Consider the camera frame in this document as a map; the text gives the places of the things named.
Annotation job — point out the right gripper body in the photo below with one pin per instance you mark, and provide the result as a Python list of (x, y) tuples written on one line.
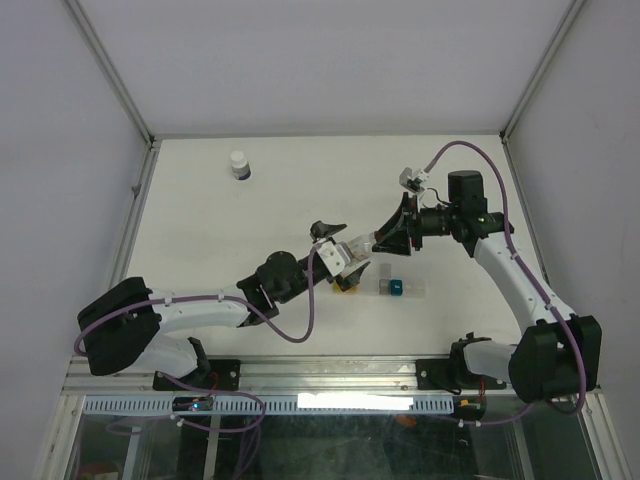
[(416, 227)]

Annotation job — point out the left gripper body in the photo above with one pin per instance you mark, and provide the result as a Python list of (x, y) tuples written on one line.
[(319, 242)]

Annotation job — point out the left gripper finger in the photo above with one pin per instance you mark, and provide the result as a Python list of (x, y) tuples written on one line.
[(321, 230), (349, 281)]

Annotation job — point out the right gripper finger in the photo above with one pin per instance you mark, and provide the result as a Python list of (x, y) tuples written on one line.
[(394, 242), (395, 222)]

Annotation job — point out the clear bottle gold cap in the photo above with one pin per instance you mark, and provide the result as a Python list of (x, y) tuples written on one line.
[(361, 247)]

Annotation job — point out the weekly pill organizer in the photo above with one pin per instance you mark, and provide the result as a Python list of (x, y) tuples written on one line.
[(383, 280)]

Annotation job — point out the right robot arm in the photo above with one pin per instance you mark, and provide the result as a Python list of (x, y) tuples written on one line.
[(559, 351)]

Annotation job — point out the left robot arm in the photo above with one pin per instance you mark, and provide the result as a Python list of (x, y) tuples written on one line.
[(134, 325)]

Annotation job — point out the white cap pill bottle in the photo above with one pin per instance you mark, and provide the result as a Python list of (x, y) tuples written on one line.
[(240, 165)]

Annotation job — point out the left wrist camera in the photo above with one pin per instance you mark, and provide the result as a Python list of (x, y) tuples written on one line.
[(334, 256)]

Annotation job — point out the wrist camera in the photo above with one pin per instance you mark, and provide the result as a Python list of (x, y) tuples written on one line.
[(414, 181), (334, 256)]

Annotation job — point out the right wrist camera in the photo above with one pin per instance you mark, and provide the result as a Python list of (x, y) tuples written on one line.
[(414, 181)]

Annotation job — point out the aluminium mounting rail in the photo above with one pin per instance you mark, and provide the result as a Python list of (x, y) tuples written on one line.
[(269, 375)]

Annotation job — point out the slotted cable duct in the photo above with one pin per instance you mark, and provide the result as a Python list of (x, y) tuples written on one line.
[(300, 404)]

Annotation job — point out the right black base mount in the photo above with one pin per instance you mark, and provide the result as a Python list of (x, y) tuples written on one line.
[(438, 374)]

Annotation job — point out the left aluminium frame post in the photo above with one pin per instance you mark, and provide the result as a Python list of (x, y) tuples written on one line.
[(83, 23)]

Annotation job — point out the aluminium frame post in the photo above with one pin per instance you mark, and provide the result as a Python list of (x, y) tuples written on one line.
[(83, 23), (550, 52)]

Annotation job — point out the right aluminium frame post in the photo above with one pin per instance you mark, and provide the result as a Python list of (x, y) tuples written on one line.
[(550, 52)]

